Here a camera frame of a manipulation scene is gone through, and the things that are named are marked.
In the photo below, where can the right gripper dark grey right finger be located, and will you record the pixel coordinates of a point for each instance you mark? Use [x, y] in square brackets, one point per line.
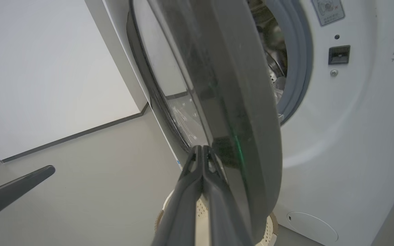
[226, 218]

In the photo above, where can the round white filter cover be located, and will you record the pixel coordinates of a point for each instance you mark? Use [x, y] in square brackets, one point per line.
[311, 227]

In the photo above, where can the steel washer drum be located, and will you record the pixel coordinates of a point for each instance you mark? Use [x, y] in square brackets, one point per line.
[272, 44]

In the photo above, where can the cream perforated laundry basket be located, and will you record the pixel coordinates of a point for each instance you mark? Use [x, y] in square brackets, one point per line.
[202, 212]

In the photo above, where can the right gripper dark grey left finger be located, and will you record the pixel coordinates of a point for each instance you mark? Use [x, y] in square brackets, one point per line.
[180, 212]

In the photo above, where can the white washing machine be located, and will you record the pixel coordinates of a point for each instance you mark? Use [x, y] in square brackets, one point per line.
[354, 136]

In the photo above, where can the black door lock slot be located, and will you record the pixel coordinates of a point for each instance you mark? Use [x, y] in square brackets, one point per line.
[339, 54]

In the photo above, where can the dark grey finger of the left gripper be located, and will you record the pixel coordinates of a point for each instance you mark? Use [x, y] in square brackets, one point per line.
[12, 193]

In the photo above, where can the dark grey washer door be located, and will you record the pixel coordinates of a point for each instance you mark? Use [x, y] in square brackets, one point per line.
[245, 85]

